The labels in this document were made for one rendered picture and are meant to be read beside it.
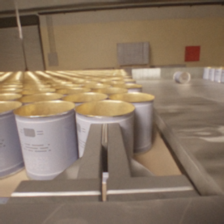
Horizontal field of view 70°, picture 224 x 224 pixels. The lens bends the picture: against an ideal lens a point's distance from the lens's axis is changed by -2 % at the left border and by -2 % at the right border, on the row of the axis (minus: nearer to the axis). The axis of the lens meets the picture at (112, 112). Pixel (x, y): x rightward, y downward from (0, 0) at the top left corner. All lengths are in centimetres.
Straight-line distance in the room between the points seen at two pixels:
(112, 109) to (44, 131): 9
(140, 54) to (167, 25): 273
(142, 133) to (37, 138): 13
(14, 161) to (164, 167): 18
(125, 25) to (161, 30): 186
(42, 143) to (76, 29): 951
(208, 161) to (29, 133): 23
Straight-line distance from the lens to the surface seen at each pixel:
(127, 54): 761
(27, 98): 30
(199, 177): 27
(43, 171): 20
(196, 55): 993
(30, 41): 1045
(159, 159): 24
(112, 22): 948
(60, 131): 18
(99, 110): 22
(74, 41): 960
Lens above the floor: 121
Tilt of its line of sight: 17 degrees down
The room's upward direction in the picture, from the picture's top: 3 degrees counter-clockwise
